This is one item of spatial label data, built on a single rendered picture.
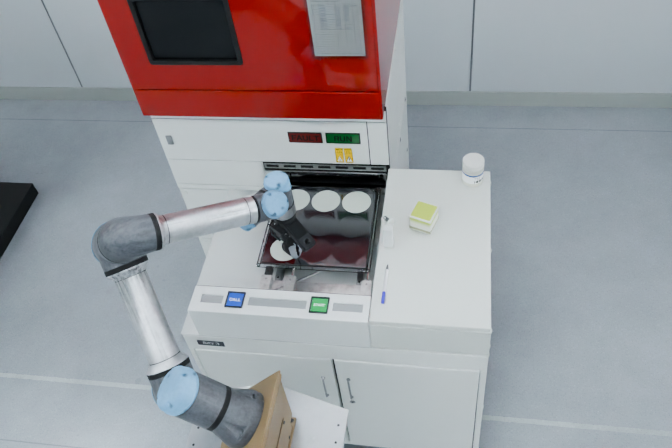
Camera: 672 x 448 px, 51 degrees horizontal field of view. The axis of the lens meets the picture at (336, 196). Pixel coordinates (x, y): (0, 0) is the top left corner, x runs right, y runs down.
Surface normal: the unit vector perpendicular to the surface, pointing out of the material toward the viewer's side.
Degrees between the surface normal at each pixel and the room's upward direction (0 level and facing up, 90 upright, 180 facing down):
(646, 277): 0
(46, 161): 0
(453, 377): 90
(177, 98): 90
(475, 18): 90
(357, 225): 0
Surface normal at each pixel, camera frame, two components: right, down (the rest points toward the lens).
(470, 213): -0.11, -0.67
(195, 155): -0.14, 0.74
